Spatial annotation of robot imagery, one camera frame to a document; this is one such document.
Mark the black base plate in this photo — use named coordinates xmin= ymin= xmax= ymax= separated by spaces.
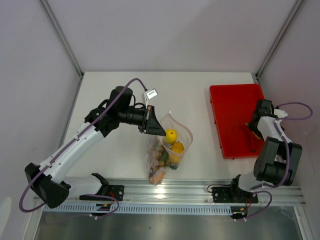
xmin=79 ymin=185 xmax=125 ymax=202
xmin=206 ymin=184 xmax=258 ymax=204

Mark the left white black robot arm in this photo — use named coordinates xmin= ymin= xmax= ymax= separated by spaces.
xmin=24 ymin=86 xmax=166 ymax=209

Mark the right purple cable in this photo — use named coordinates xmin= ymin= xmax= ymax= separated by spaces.
xmin=251 ymin=101 xmax=314 ymax=196

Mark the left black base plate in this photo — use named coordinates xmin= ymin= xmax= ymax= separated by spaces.
xmin=79 ymin=185 xmax=125 ymax=202

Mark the right aluminium frame post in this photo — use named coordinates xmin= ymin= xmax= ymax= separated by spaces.
xmin=254 ymin=0 xmax=307 ymax=83

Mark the yellow toy ginger root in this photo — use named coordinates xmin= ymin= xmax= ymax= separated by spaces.
xmin=245 ymin=123 xmax=263 ymax=140

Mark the red plastic tray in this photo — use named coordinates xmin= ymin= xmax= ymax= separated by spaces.
xmin=209 ymin=83 xmax=264 ymax=160

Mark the red toy chili pepper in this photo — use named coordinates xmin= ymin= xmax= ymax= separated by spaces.
xmin=245 ymin=126 xmax=257 ymax=153

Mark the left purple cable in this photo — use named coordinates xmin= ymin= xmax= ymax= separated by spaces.
xmin=18 ymin=78 xmax=148 ymax=213

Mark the white slotted cable duct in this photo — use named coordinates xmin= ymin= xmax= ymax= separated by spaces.
xmin=43 ymin=202 xmax=233 ymax=216

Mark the toy ham slice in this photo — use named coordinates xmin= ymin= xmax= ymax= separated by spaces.
xmin=148 ymin=169 xmax=166 ymax=185

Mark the clear pink zip top bag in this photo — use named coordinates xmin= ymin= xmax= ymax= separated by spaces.
xmin=146 ymin=111 xmax=193 ymax=185

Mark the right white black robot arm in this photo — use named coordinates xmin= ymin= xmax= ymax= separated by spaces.
xmin=228 ymin=99 xmax=303 ymax=202

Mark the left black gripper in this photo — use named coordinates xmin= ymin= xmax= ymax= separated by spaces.
xmin=118 ymin=104 xmax=166 ymax=136

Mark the left aluminium frame post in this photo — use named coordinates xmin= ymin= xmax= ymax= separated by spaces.
xmin=38 ymin=0 xmax=84 ymax=78

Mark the aluminium mounting rail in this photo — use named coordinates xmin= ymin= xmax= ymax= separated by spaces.
xmin=33 ymin=176 xmax=307 ymax=206

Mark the purple cable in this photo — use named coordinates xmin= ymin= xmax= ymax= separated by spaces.
xmin=18 ymin=78 xmax=148 ymax=213
xmin=251 ymin=101 xmax=314 ymax=196

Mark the small yellow toy mango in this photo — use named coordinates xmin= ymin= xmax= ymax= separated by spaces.
xmin=171 ymin=141 xmax=185 ymax=155

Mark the longan bunch with leaves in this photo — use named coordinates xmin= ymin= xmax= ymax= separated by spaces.
xmin=147 ymin=144 xmax=182 ymax=173

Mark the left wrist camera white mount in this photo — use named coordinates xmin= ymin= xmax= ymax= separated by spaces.
xmin=142 ymin=88 xmax=158 ymax=106

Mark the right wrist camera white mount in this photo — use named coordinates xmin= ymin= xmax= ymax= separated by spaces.
xmin=273 ymin=108 xmax=288 ymax=121

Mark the yellow toy pepper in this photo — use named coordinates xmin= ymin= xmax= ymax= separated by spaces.
xmin=163 ymin=129 xmax=178 ymax=145

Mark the aluminium frame post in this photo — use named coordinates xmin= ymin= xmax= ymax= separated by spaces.
xmin=254 ymin=0 xmax=307 ymax=83
xmin=38 ymin=0 xmax=84 ymax=78

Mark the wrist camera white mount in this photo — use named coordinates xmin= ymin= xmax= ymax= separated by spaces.
xmin=273 ymin=108 xmax=288 ymax=121
xmin=142 ymin=88 xmax=158 ymax=106

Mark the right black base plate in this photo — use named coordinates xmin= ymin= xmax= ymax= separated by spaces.
xmin=206 ymin=184 xmax=258 ymax=204

